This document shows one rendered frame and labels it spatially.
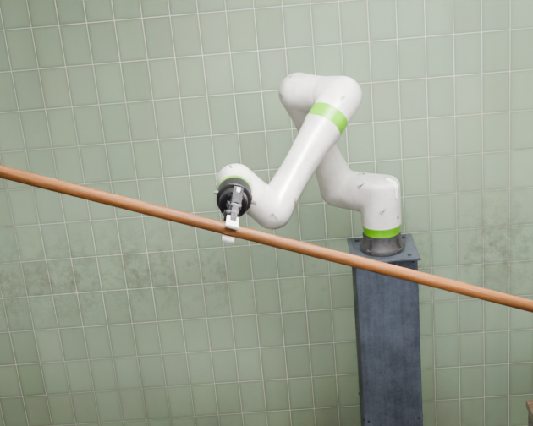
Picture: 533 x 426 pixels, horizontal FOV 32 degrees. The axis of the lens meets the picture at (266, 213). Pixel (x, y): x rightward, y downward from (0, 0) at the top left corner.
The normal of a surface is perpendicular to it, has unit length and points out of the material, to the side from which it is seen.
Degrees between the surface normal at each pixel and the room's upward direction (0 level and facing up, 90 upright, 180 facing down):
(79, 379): 90
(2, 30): 90
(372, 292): 90
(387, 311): 90
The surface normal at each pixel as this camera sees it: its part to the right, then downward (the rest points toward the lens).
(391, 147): -0.02, 0.35
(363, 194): -0.66, 0.27
